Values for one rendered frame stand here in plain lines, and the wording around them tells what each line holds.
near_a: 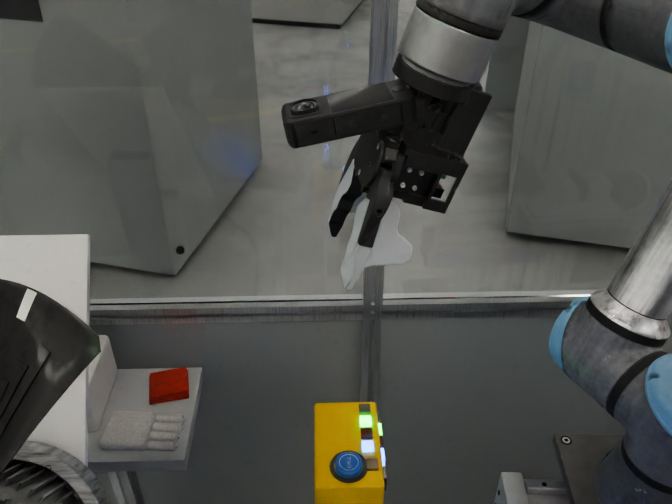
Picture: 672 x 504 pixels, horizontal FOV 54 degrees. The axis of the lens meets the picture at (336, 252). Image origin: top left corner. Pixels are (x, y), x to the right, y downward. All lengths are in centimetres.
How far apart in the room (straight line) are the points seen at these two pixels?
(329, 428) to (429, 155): 58
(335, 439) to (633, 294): 48
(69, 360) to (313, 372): 88
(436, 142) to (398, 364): 96
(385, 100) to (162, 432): 92
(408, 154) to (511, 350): 100
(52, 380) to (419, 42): 47
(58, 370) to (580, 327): 69
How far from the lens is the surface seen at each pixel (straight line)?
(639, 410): 96
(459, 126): 59
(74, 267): 99
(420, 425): 166
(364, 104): 56
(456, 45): 55
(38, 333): 74
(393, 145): 57
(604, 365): 98
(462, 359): 152
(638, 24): 55
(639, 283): 96
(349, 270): 60
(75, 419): 100
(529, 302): 144
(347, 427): 105
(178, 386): 140
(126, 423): 136
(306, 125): 55
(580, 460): 112
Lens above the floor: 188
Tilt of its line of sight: 35 degrees down
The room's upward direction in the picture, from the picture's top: straight up
